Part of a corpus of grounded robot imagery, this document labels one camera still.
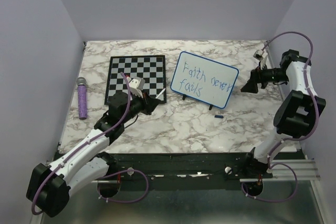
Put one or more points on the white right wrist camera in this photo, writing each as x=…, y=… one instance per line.
x=262, y=60

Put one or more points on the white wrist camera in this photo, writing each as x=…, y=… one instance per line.
x=262, y=60
x=136, y=86

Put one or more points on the purple toy microphone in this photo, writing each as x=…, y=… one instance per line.
x=82, y=97

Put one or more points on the blue framed whiteboard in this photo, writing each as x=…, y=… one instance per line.
x=204, y=79

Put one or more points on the white blue whiteboard marker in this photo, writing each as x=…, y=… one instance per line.
x=161, y=93

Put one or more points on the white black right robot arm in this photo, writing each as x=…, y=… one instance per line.
x=296, y=119

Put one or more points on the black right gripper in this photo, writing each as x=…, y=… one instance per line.
x=256, y=76

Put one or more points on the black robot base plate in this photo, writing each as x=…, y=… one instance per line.
x=180, y=171

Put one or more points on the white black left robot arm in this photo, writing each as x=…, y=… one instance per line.
x=51, y=186

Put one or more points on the blue marker cap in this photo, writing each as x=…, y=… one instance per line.
x=219, y=116

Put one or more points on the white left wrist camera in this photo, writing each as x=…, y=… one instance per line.
x=136, y=86

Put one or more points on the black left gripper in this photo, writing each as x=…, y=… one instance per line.
x=149, y=103

